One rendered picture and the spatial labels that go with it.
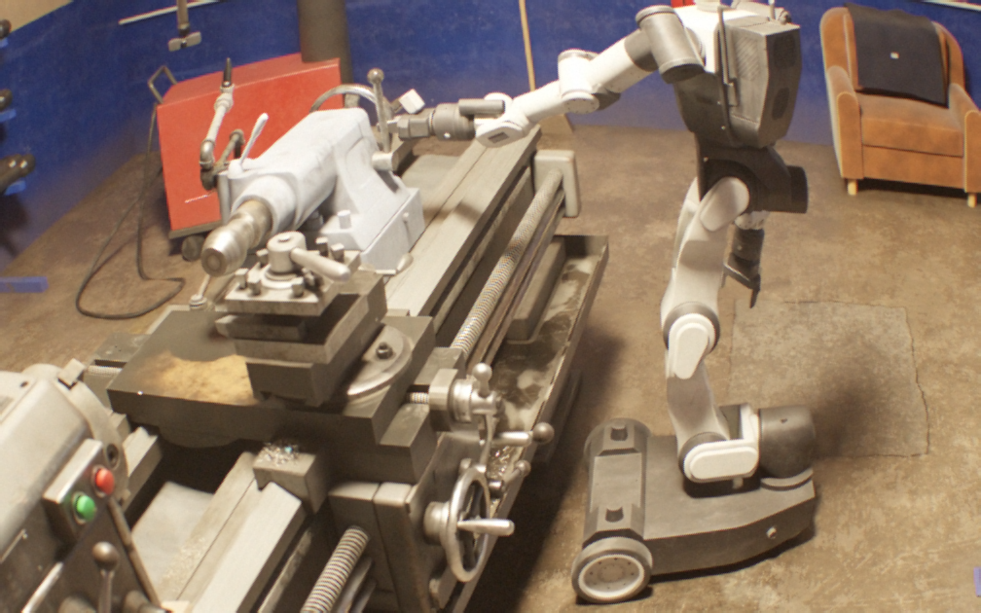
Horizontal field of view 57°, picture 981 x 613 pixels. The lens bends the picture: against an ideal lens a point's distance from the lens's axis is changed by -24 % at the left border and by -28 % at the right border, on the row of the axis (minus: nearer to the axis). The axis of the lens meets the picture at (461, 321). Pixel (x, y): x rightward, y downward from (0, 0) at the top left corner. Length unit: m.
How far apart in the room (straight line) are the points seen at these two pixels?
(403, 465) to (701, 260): 0.93
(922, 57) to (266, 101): 3.24
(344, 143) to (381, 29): 3.74
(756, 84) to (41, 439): 1.61
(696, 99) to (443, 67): 3.82
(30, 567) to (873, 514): 2.39
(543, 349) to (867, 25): 2.89
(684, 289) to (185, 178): 2.83
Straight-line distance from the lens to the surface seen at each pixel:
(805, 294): 4.13
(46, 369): 1.52
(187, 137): 4.80
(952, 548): 2.89
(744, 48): 2.22
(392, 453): 1.82
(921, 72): 5.29
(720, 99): 2.27
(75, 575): 1.17
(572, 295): 3.24
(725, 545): 2.71
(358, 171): 2.40
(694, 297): 2.52
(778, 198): 2.43
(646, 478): 2.87
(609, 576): 2.68
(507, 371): 2.91
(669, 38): 2.13
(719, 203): 2.39
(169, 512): 2.02
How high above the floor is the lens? 1.85
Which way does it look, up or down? 27 degrees down
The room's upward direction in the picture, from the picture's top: 7 degrees counter-clockwise
